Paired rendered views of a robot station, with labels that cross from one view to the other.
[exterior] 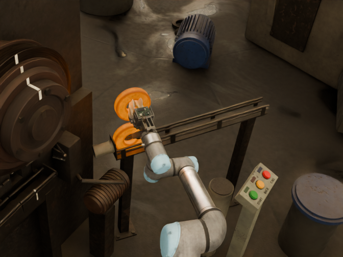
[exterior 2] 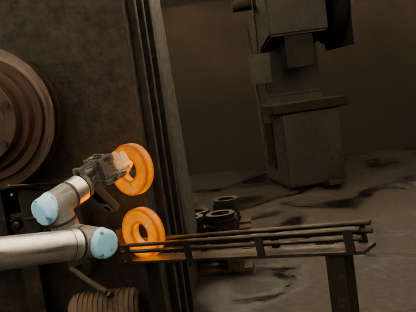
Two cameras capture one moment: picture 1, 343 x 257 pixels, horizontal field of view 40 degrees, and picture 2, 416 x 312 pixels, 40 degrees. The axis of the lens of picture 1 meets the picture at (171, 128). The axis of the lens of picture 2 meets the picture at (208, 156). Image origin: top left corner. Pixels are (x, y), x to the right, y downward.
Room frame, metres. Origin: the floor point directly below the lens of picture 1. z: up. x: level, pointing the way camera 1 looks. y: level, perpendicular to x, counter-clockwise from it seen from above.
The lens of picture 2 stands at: (1.08, -1.50, 1.10)
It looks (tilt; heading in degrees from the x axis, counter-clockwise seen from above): 6 degrees down; 67
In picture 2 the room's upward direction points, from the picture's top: 8 degrees counter-clockwise
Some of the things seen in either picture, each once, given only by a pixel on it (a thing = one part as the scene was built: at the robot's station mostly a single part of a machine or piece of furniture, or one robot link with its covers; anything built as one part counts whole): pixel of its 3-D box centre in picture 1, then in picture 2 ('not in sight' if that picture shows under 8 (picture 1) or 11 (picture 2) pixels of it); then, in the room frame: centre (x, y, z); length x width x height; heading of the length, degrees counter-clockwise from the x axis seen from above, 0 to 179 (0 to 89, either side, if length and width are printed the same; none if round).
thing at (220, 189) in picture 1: (213, 219); not in sight; (1.48, -0.27, 0.26); 0.12 x 0.12 x 0.52
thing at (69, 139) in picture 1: (66, 157); (79, 237); (1.38, 0.43, 0.68); 0.11 x 0.08 x 0.24; 64
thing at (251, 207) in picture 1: (246, 223); not in sight; (1.45, -0.43, 0.31); 0.24 x 0.16 x 0.62; 154
